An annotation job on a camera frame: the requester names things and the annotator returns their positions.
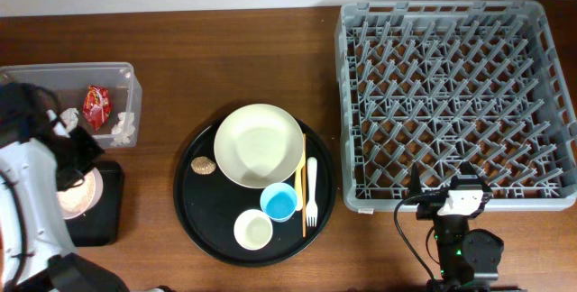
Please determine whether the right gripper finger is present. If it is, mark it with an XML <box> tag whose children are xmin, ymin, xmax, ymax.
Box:
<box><xmin>408</xmin><ymin>162</ymin><xmax>423</xmax><ymax>197</ymax></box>
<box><xmin>457</xmin><ymin>161</ymin><xmax>491</xmax><ymax>193</ymax></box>

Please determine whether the white napkin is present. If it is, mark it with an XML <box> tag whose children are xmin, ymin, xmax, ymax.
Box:
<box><xmin>60</xmin><ymin>108</ymin><xmax>79</xmax><ymax>132</ymax></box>

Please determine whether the red snack wrapper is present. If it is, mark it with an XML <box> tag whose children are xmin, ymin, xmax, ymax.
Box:
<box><xmin>82</xmin><ymin>85</ymin><xmax>112</xmax><ymax>132</ymax></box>

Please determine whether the small pink plate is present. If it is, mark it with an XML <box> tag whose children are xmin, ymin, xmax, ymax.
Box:
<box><xmin>57</xmin><ymin>169</ymin><xmax>104</xmax><ymax>220</ymax></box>

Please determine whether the small white tissue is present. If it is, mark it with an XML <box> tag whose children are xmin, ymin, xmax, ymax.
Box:
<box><xmin>111</xmin><ymin>112</ymin><xmax>135</xmax><ymax>147</ymax></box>

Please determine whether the brown cookie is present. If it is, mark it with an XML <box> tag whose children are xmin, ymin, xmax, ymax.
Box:
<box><xmin>190</xmin><ymin>156</ymin><xmax>216</xmax><ymax>175</ymax></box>

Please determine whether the white cup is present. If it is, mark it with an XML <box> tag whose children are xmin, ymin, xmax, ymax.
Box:
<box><xmin>234</xmin><ymin>209</ymin><xmax>273</xmax><ymax>251</ymax></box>

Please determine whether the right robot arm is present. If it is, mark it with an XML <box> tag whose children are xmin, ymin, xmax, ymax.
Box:
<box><xmin>407</xmin><ymin>161</ymin><xmax>504</xmax><ymax>291</ymax></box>

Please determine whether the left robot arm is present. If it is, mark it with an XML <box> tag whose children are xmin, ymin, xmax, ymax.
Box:
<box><xmin>1</xmin><ymin>82</ymin><xmax>127</xmax><ymax>291</ymax></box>

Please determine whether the clear plastic waste bin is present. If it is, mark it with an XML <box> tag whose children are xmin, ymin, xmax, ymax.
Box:
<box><xmin>1</xmin><ymin>62</ymin><xmax>142</xmax><ymax>149</ymax></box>

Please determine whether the grey dishwasher rack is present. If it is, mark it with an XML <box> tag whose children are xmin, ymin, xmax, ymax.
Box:
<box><xmin>334</xmin><ymin>1</ymin><xmax>576</xmax><ymax>214</ymax></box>

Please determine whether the black rectangular tray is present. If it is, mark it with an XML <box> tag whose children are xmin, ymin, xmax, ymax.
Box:
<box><xmin>66</xmin><ymin>160</ymin><xmax>124</xmax><ymax>247</ymax></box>

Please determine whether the white plastic fork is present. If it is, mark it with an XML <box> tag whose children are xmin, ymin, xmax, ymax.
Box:
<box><xmin>306</xmin><ymin>157</ymin><xmax>318</xmax><ymax>227</ymax></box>

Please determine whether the orange chopstick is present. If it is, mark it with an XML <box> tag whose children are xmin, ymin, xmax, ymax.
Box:
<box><xmin>300</xmin><ymin>133</ymin><xmax>307</xmax><ymax>239</ymax></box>

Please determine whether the blue cup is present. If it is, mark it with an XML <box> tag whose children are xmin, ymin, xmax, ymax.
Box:
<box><xmin>260</xmin><ymin>183</ymin><xmax>298</xmax><ymax>223</ymax></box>

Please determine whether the round black serving tray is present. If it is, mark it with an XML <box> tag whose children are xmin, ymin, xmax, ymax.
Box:
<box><xmin>173</xmin><ymin>119</ymin><xmax>337</xmax><ymax>268</ymax></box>

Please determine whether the large beige plate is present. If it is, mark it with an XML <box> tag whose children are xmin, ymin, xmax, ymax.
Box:
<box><xmin>214</xmin><ymin>104</ymin><xmax>304</xmax><ymax>189</ymax></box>

